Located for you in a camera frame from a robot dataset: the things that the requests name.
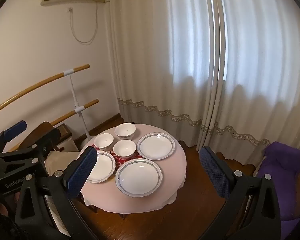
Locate large white bowl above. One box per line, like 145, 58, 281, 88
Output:
114, 123, 136, 140

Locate person's left hand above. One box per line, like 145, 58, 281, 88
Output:
0, 190, 22, 218

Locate long wooden barre rail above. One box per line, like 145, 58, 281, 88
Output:
0, 64, 90, 119

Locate white tablecloth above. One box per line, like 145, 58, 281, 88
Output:
81, 175, 187, 214

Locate round table pink cloth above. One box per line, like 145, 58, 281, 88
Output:
80, 123, 187, 207

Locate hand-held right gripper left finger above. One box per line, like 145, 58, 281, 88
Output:
15, 146, 98, 240

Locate beige seat cushion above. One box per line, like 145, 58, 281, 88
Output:
44, 137, 80, 178

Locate brown wooden chair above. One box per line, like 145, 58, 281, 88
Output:
19, 121, 59, 150

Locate dark wooden stool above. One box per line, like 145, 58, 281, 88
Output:
57, 123, 73, 140

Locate white plate grey rim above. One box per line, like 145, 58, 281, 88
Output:
137, 132, 176, 160
115, 158, 163, 197
86, 151, 116, 184

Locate white barre stand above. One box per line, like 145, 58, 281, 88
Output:
63, 68, 96, 150

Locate short wooden barre rail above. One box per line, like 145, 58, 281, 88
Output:
50, 99, 99, 127

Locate white power cord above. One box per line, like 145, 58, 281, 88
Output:
68, 1, 98, 45

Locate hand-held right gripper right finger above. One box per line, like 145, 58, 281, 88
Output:
199, 146, 283, 240

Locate purple covered sofa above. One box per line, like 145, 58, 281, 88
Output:
252, 141, 300, 240

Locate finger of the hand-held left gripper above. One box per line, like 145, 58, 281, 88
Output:
0, 120, 27, 153
0, 129, 61, 174

